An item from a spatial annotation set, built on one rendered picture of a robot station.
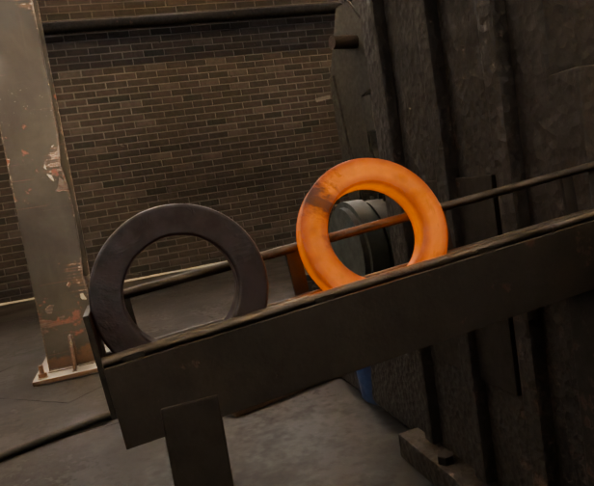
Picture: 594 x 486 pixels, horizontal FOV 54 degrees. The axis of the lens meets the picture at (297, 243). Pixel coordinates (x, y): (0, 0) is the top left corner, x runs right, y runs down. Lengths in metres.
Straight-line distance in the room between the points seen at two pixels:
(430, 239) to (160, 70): 6.27
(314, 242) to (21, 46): 2.71
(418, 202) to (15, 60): 2.72
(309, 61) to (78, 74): 2.60
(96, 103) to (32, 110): 3.63
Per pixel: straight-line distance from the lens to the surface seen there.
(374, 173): 0.73
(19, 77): 3.24
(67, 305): 3.18
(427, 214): 0.74
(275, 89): 7.06
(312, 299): 0.64
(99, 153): 6.73
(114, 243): 0.62
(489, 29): 1.06
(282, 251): 0.71
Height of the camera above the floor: 0.77
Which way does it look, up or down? 6 degrees down
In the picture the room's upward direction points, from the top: 9 degrees counter-clockwise
